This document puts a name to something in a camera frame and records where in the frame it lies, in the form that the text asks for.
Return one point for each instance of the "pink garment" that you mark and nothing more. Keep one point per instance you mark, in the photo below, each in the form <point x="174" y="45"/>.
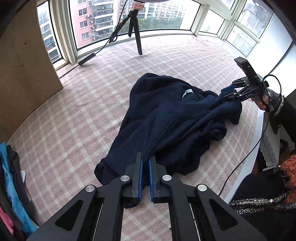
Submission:
<point x="7" y="221"/>

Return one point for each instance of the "wooden board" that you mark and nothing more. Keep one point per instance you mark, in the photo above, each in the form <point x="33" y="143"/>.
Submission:
<point x="28" y="77"/>

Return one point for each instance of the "person's right hand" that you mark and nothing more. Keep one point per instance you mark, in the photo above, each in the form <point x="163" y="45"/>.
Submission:
<point x="261" y="102"/>

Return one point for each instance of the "blue garment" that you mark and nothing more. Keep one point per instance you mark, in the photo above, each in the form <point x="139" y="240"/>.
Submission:
<point x="28" y="225"/>

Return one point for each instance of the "pink plaid bed cover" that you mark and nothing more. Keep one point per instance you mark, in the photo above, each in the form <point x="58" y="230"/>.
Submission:
<point x="62" y="141"/>

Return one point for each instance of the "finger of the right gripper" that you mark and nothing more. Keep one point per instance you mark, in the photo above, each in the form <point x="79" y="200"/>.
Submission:
<point x="228" y="90"/>

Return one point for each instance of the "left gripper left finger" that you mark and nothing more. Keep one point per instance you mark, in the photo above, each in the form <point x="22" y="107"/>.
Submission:
<point x="132" y="180"/>

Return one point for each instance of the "white lace cloth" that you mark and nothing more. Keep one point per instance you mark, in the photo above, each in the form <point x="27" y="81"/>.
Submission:
<point x="269" y="144"/>

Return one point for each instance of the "black tripod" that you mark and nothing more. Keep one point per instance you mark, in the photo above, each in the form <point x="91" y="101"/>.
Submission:
<point x="133" y="26"/>

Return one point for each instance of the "person's right forearm sleeve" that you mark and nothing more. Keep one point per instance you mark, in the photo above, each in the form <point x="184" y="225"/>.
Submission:
<point x="282" y="114"/>

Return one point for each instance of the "black garment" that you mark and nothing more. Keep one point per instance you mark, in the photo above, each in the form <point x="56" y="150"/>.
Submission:
<point x="19" y="182"/>

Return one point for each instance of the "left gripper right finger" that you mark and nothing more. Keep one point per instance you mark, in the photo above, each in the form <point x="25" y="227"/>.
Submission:
<point x="159" y="193"/>

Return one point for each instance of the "navy blue sweatshirt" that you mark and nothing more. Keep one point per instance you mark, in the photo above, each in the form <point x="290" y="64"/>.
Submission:
<point x="170" y="120"/>

